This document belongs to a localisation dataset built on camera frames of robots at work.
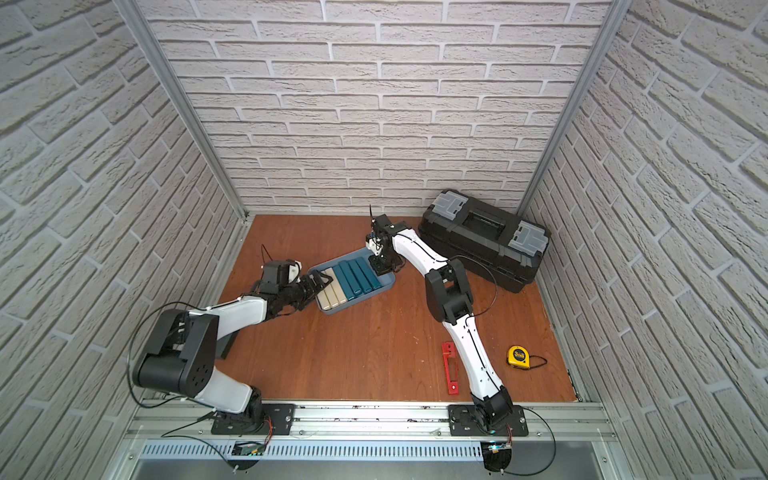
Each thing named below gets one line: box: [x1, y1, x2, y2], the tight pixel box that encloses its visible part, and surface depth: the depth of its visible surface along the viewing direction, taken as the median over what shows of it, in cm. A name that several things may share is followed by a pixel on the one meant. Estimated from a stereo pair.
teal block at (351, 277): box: [338, 260, 362, 294], surface depth 99 cm
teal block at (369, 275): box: [355, 257, 381, 290], surface depth 102 cm
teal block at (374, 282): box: [355, 257, 382, 290], surface depth 101 cm
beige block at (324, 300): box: [317, 289, 332, 310], surface depth 94 cm
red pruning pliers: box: [441, 341, 459, 395], surface depth 83 cm
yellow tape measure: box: [508, 345, 530, 369], surface depth 85 cm
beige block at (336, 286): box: [324, 267, 347, 304], surface depth 96 cm
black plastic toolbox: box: [418, 189, 551, 293], surface depth 94 cm
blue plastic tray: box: [308, 248, 396, 315], surface depth 98 cm
